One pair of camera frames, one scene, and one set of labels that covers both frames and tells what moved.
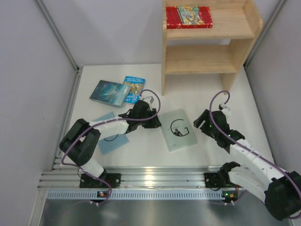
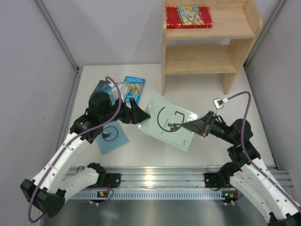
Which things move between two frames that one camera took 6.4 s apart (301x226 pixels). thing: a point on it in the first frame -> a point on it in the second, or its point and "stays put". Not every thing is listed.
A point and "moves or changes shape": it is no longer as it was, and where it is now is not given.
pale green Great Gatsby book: [177, 129] moves or changes shape
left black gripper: [148, 117] -> [130, 113]
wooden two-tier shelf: [219, 50] stays put
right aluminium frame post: [255, 46] stays put
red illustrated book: [189, 17] stays put
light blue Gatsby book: [109, 143] stays put
